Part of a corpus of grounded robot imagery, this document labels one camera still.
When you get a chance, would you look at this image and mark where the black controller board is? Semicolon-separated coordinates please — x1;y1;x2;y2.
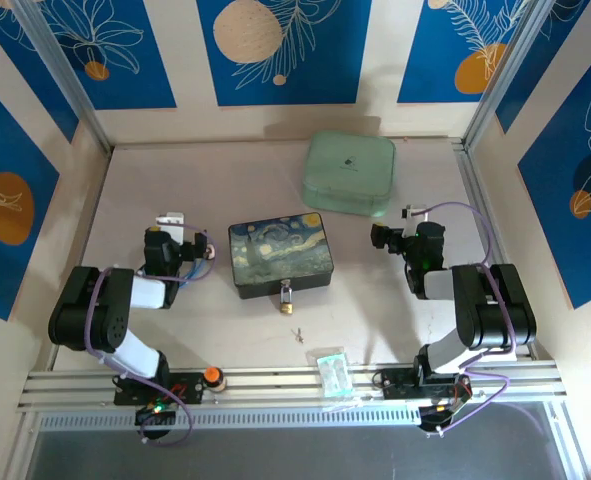
418;403;457;434
134;404;177;429

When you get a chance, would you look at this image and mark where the orange knob on rail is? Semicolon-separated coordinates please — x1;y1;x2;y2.
202;367;228;394

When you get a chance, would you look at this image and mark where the aluminium frame post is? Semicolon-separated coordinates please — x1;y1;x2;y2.
13;0;115;154
462;0;559;151

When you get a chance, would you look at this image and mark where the blue tube stethoscope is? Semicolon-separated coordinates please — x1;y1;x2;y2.
135;243;220;290

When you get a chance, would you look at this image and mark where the aluminium side rail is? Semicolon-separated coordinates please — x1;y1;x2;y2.
452;141;539;361

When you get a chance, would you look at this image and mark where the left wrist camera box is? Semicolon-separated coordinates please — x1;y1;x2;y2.
154;211;186;244

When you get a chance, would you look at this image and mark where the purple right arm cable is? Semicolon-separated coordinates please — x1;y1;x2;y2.
424;200;519;437

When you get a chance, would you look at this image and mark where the aluminium frame rail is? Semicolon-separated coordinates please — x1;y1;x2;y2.
17;367;569;412

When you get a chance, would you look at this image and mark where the small brass padlock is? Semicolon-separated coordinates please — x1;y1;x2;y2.
278;279;296;316

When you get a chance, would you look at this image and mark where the mint green square case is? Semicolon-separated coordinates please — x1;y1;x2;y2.
300;130;397;217

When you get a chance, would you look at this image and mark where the starry night painted tin box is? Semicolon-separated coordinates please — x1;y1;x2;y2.
227;211;332;301

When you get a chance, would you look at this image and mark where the grey slotted cable duct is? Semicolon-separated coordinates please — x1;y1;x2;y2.
38;405;422;432

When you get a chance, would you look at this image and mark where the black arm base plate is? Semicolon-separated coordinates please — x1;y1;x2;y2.
113;370;206;407
380;367;472;401

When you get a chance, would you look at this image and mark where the blue floral wall poster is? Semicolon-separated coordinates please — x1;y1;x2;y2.
0;7;80;145
196;0;374;107
517;47;591;311
496;0;591;135
0;72;61;322
397;0;546;105
39;0;177;111

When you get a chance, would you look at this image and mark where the clear plastic bag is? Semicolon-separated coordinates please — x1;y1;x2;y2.
308;346;352;401

